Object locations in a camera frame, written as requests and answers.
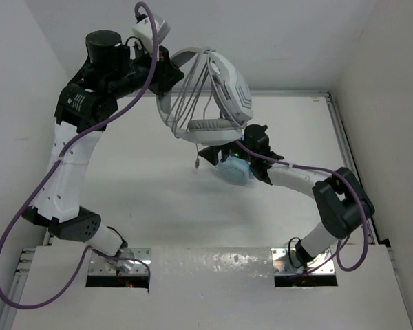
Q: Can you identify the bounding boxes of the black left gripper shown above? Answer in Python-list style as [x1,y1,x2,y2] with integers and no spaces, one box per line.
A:
[104,40,182,100]

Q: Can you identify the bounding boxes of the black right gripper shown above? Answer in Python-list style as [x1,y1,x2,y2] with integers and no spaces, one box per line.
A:
[199,127,255,164]

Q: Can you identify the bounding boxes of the white grey headphones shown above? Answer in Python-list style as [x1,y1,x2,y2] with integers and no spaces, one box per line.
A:
[156,47,253,146]

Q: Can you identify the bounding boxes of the white headphone cable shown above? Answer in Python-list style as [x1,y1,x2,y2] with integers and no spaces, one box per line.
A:
[168,49,248,170]

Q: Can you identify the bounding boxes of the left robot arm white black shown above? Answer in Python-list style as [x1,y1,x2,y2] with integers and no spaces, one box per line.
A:
[22,30,184,256]

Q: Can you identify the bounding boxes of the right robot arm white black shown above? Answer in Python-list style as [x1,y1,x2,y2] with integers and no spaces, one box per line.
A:
[198,124,375,267]

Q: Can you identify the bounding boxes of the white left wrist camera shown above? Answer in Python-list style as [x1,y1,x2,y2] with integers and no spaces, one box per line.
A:
[132,16,171,54]

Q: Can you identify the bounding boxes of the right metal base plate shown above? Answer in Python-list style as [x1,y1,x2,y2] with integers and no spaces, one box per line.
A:
[271,247,337,276]

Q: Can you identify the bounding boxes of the metal base plate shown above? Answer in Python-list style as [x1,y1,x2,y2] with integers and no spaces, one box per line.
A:
[88,247,151,276]
[271,247,337,276]

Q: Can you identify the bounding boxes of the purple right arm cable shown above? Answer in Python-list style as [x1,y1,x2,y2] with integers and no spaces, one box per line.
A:
[237,140,371,272]

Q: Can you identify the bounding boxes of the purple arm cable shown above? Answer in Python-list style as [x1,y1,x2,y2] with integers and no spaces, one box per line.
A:
[0,1,159,309]
[237,140,371,272]

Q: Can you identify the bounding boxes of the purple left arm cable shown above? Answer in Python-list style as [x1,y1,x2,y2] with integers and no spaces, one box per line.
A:
[0,1,159,309]

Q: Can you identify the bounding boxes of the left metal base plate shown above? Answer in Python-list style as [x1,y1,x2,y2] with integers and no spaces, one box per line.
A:
[88,247,151,276]

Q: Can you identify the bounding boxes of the aluminium table frame rail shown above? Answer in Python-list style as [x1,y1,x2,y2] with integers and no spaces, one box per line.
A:
[0,89,413,330]

